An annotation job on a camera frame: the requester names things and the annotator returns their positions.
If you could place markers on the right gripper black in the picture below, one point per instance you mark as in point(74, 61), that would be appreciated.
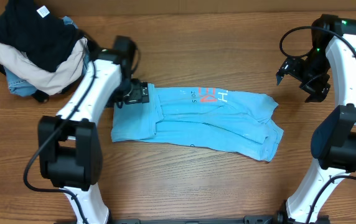
point(298, 78)

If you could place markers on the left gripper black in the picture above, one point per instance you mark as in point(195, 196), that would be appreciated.
point(141, 92)

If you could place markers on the light blue printed t-shirt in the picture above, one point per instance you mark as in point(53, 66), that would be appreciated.
point(218, 119)

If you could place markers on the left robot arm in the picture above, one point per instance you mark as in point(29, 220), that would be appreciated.
point(69, 153)

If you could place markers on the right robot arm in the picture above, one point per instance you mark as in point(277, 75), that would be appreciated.
point(333, 143)

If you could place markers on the cream white garment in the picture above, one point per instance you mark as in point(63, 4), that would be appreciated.
point(41, 74)

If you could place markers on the black garment under pile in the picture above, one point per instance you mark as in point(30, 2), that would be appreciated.
point(92, 49)

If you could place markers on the black garment on pile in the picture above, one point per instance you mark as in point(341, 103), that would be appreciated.
point(45, 39)

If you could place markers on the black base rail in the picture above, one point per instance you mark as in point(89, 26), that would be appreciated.
point(249, 219)

